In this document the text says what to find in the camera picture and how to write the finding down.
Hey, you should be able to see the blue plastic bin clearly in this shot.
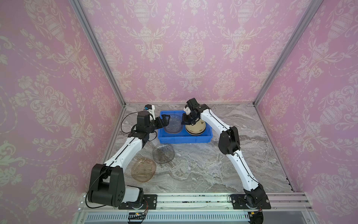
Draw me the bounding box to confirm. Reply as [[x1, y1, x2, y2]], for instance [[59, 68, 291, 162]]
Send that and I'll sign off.
[[158, 124, 213, 144]]

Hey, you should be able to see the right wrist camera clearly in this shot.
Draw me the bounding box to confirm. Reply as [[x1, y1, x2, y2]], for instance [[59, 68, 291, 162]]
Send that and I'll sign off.
[[183, 106, 191, 115]]

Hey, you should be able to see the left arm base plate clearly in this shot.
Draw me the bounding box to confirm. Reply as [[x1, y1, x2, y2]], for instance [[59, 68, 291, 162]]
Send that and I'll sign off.
[[118, 194, 158, 210]]

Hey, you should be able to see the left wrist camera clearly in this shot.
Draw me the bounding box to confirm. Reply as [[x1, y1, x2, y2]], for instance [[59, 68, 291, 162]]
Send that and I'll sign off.
[[144, 104, 155, 120]]

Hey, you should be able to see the orange round plate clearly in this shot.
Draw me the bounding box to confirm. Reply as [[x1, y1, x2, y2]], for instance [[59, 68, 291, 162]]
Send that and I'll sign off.
[[186, 130, 205, 136]]

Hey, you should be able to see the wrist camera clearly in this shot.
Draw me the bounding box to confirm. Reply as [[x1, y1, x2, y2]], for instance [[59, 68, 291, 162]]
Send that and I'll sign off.
[[144, 104, 155, 120], [183, 106, 191, 115]]

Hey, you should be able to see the aluminium front rail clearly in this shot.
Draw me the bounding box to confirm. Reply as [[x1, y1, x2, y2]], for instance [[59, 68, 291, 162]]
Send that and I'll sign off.
[[73, 192, 319, 224]]

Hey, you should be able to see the cream plate with flowers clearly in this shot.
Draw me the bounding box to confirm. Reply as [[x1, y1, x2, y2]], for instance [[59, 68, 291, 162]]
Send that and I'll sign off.
[[185, 119, 206, 133]]

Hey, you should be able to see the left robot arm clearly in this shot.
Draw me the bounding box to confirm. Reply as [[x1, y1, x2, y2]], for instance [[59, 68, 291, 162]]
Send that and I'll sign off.
[[85, 108, 171, 209]]

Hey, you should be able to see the brown glass plate lower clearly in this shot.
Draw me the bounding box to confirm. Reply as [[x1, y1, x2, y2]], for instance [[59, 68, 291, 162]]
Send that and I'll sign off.
[[131, 158, 157, 183]]

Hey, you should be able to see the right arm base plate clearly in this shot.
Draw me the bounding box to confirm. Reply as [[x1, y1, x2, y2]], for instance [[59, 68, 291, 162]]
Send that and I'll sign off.
[[229, 194, 271, 210]]

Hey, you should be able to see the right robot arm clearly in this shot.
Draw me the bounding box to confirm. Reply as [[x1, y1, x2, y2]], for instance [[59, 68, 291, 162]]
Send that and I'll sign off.
[[182, 98, 267, 208]]

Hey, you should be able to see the grey glass plate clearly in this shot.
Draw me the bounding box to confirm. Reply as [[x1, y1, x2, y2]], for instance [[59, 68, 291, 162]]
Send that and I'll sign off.
[[164, 114, 183, 134], [153, 144, 175, 164]]

